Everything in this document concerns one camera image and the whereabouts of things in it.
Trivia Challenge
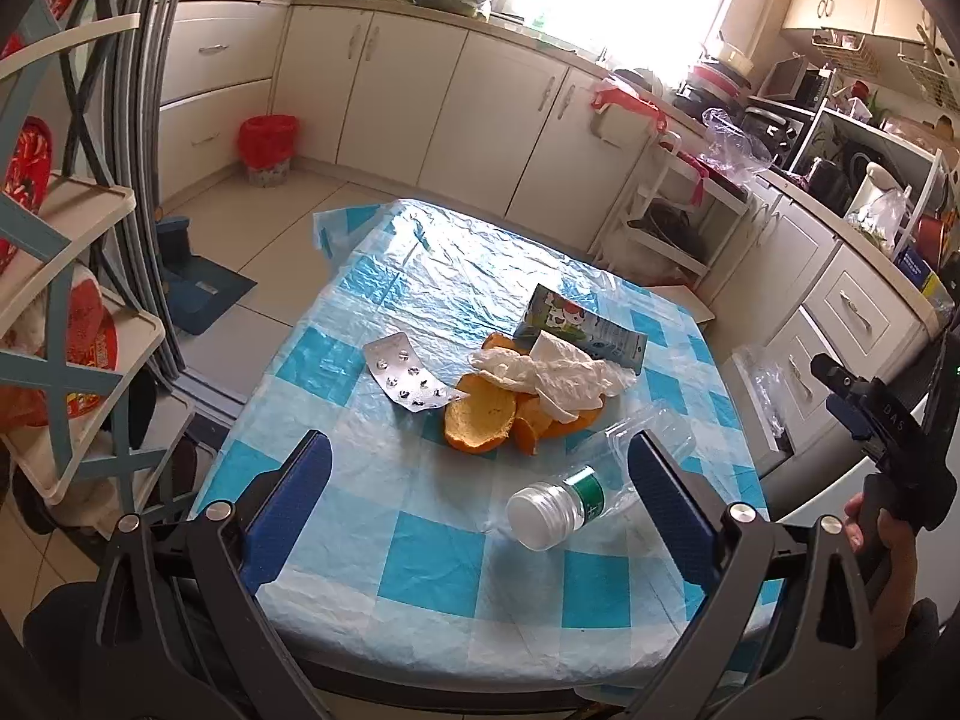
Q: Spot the clear plastic water bottle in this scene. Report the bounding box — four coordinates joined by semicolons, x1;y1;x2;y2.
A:
505;400;697;551

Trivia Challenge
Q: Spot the white tissue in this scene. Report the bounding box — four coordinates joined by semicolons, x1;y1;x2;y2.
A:
469;332;638;424

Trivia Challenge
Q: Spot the red trash bin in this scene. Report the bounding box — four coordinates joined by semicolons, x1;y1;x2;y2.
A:
238;114;299;188

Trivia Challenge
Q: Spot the person right hand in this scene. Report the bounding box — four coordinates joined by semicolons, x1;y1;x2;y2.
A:
872;509;918;660

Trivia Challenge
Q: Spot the white open drawer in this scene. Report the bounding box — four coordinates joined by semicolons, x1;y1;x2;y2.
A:
729;309;832;476

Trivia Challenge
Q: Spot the clear plastic bag in drawer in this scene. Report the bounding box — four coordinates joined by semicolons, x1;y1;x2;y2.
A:
732;344;789;444

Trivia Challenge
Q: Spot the orange peel small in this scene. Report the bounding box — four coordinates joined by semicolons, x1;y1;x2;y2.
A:
482;332;605;455

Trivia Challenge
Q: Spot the silver pill blister pack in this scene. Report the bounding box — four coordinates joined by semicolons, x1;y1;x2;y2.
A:
363;332;466;413

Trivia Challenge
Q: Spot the milk carton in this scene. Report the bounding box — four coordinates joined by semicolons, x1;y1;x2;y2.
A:
512;284;647;372

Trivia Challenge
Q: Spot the orange peel large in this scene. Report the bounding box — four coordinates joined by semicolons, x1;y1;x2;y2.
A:
444;374;517;455

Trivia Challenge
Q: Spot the small white wooden stool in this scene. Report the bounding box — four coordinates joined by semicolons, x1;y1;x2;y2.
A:
649;284;716;325

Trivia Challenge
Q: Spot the white electric kettle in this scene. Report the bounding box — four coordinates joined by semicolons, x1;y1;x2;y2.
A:
844;163;900;223

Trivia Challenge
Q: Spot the white tiered shelf stand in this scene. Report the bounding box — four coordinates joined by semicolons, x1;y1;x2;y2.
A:
2;0;195;535

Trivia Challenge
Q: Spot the black frying pan on rack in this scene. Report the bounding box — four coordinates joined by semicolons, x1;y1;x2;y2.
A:
641;200;708;263

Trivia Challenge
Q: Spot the white shelf rack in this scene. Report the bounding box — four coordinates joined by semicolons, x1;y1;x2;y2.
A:
589;130;755;289

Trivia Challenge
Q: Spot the clear plastic bag on counter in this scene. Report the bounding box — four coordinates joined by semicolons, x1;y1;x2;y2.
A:
698;107;773;185

